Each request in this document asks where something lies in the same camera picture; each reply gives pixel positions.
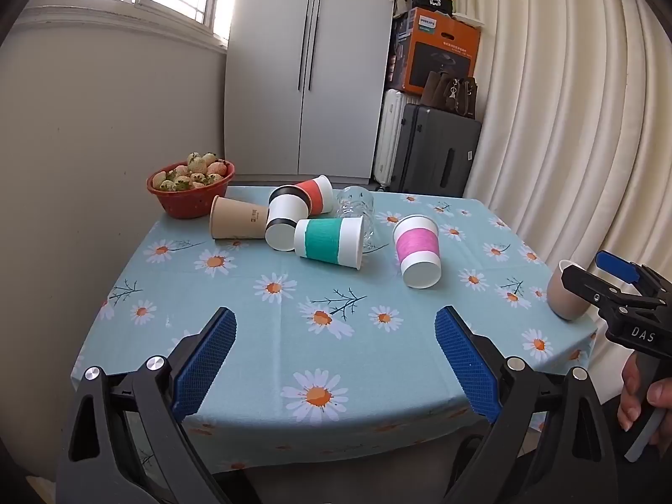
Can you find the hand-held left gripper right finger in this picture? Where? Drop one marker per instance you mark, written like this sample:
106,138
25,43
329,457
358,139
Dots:
467,367

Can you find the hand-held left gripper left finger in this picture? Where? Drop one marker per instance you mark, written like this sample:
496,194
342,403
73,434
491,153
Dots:
206,362

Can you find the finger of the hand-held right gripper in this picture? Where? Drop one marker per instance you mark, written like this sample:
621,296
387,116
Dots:
619,268
588,283

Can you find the tan ceramic cup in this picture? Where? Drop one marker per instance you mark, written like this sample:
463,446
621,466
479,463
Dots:
562,294

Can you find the white cup with pink band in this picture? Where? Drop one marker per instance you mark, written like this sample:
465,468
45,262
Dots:
415,247

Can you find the brown paper cup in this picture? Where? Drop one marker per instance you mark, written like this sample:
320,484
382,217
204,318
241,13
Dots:
236,218

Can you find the white cup with black band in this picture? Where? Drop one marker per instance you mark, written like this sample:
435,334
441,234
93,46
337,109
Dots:
281,223

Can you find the white cup with green band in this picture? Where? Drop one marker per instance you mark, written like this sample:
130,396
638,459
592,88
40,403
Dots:
325,241

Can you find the clear glass cup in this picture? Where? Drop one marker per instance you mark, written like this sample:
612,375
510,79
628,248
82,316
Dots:
357,202

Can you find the white cup with red band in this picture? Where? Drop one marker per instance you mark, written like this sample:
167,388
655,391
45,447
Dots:
317,194

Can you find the person's right hand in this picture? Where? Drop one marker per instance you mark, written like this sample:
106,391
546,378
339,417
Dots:
659,396

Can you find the blue daisy print tablecloth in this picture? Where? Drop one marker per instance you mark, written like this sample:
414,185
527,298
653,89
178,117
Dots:
315,283

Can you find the red plastic bowl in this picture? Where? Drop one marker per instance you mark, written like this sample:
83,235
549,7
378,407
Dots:
189,202

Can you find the cream curtain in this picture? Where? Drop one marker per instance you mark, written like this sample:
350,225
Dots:
567,115

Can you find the pile of strawberries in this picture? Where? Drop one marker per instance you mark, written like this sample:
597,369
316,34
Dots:
191,170

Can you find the dark grey suitcase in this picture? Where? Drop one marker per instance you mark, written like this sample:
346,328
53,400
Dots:
436,152

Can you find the brown handbag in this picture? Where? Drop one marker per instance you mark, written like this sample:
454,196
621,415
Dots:
451,94

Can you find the white suitcase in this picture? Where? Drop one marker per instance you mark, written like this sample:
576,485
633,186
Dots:
388,136

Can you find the orange cardboard box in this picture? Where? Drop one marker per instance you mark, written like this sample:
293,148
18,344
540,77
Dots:
441,47

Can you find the grey two-door cabinet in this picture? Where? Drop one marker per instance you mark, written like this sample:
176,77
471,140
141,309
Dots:
310,63

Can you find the black bag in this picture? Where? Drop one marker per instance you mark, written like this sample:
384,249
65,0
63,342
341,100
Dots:
430,1

